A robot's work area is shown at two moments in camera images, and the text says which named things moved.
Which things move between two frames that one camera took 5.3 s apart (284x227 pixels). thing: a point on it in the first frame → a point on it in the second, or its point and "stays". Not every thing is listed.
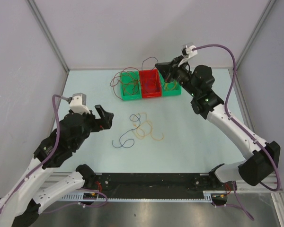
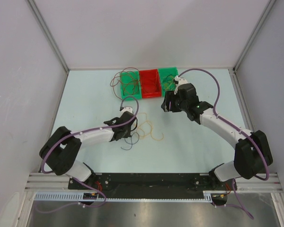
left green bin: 130,84 stays
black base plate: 140,185 stays
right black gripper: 168,70 → 170,96
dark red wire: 114,78 stays
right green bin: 171,88 stays
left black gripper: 104,122 → 128,134
